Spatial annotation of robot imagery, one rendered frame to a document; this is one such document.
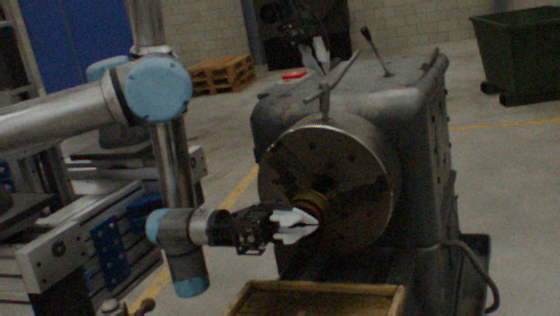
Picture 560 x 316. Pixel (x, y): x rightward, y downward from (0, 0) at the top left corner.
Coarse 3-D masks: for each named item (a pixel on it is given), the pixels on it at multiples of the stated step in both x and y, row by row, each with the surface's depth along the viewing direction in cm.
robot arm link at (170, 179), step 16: (160, 128) 118; (176, 128) 119; (160, 144) 119; (176, 144) 120; (160, 160) 120; (176, 160) 121; (160, 176) 122; (176, 176) 121; (192, 176) 125; (176, 192) 122; (192, 192) 125
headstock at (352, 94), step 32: (352, 64) 176; (416, 64) 160; (448, 64) 173; (288, 96) 141; (352, 96) 133; (384, 96) 130; (416, 96) 127; (256, 128) 139; (288, 128) 136; (384, 128) 129; (416, 128) 127; (448, 128) 181; (256, 160) 143; (416, 160) 129; (448, 160) 178; (416, 192) 132; (416, 224) 135
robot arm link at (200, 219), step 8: (200, 208) 111; (208, 208) 112; (216, 208) 113; (192, 216) 111; (200, 216) 110; (208, 216) 110; (192, 224) 110; (200, 224) 109; (208, 224) 109; (192, 232) 110; (200, 232) 109; (200, 240) 110
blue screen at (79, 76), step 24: (24, 0) 821; (48, 0) 738; (72, 0) 670; (96, 0) 613; (120, 0) 565; (24, 24) 858; (48, 24) 771; (72, 24) 697; (96, 24) 636; (120, 24) 584; (48, 48) 807; (72, 48) 725; (96, 48) 660; (120, 48) 605; (48, 72) 847; (72, 72) 758
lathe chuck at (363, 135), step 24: (312, 120) 121; (336, 120) 120; (288, 144) 120; (312, 144) 119; (336, 144) 117; (360, 144) 115; (384, 144) 122; (264, 168) 124; (312, 168) 120; (336, 168) 119; (360, 168) 117; (384, 168) 116; (264, 192) 126; (384, 192) 117; (336, 216) 123; (360, 216) 121; (384, 216) 119; (336, 240) 125; (360, 240) 123
